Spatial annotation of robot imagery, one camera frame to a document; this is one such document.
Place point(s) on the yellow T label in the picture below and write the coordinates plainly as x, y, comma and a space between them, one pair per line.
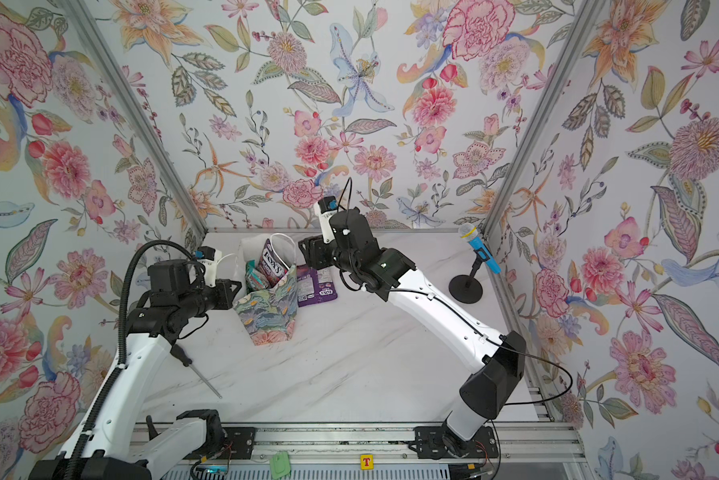
367, 462

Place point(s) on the pink purple Fox's candy bag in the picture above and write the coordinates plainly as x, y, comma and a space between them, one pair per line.
271, 265

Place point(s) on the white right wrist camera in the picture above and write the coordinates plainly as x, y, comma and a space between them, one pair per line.
324, 210

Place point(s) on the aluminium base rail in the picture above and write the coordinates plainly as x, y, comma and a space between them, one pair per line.
339, 443

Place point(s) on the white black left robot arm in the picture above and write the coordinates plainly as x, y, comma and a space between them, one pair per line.
148, 334

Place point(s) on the floral white paper bag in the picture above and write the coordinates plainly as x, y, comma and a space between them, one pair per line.
267, 316

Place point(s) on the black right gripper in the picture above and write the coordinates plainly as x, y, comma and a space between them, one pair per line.
316, 254

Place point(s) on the purple snack packet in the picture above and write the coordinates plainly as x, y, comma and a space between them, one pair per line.
314, 286

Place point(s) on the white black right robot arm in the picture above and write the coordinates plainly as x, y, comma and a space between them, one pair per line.
495, 361

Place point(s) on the black handled screwdriver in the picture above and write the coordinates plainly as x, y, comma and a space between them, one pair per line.
200, 375

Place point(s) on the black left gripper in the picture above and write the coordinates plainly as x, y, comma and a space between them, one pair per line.
226, 297

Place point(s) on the green tag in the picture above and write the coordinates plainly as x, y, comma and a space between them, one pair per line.
279, 465

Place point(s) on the green Fox's candy bag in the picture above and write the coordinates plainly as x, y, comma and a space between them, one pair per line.
255, 280

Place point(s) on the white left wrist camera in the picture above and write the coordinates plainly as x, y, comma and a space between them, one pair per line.
210, 259

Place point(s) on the blue microphone on black stand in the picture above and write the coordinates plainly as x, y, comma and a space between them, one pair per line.
466, 288

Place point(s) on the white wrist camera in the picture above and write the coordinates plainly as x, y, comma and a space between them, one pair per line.
210, 259
324, 210

